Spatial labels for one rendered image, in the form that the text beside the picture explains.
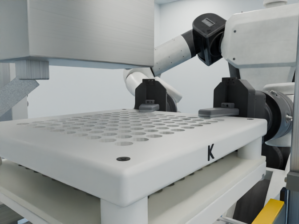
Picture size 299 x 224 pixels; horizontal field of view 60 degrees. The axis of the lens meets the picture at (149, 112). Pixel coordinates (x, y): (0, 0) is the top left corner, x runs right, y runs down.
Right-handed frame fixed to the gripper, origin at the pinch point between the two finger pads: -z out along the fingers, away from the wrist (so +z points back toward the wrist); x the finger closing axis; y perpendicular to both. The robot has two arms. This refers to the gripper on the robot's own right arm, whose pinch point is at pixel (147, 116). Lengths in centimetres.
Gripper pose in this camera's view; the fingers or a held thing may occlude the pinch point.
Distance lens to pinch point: 42.7
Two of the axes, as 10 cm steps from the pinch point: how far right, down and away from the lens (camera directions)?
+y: -9.9, -0.2, 1.2
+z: 1.3, -0.9, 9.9
